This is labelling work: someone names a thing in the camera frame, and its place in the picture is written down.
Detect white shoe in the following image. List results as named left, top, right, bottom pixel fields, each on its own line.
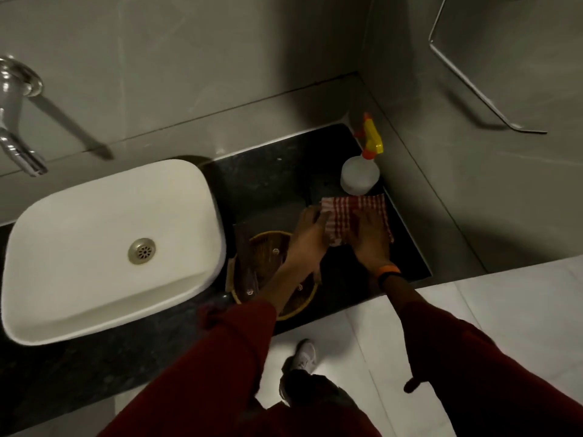
left=290, top=339, right=318, bottom=374

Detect person's dark trouser leg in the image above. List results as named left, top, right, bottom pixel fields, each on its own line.
left=279, top=369, right=361, bottom=411

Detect person's left hand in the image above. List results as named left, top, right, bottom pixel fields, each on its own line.
left=285, top=205, right=332, bottom=280

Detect white spray bottle yellow trigger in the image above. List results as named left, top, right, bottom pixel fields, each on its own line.
left=340, top=113, right=384, bottom=196

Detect chrome towel rail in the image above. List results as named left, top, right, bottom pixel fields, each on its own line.
left=428, top=0, right=547, bottom=135

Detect red checked cloth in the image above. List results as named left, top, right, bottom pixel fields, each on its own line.
left=321, top=194, right=395, bottom=247

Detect round wooden tray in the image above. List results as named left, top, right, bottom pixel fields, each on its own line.
left=226, top=223, right=319, bottom=322

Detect person's right forearm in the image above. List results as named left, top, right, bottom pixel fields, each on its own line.
left=383, top=279, right=583, bottom=437

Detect chrome wall faucet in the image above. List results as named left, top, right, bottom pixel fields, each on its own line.
left=0, top=56, right=49, bottom=178

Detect steel basin drain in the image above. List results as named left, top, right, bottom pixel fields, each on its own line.
left=128, top=238, right=157, bottom=265

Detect person's right hand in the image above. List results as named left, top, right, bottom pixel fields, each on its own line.
left=351, top=208, right=398, bottom=273

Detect person's left forearm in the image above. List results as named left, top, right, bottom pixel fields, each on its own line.
left=98, top=265, right=319, bottom=437

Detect white ceramic wash basin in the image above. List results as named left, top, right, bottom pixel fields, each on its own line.
left=1, top=159, right=227, bottom=346

